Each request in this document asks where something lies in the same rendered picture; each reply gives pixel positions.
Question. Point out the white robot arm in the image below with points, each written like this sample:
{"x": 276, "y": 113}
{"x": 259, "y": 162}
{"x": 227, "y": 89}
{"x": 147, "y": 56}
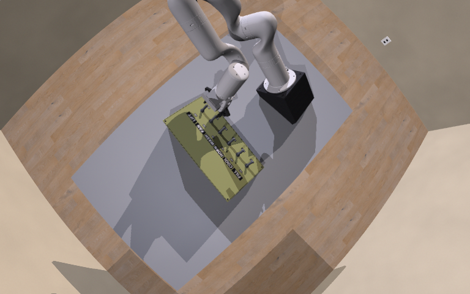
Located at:
{"x": 263, "y": 25}

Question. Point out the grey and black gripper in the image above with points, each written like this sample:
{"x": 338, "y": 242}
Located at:
{"x": 223, "y": 111}

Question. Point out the olive-yellow switch panel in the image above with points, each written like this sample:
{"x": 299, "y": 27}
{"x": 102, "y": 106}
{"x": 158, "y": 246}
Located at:
{"x": 215, "y": 147}

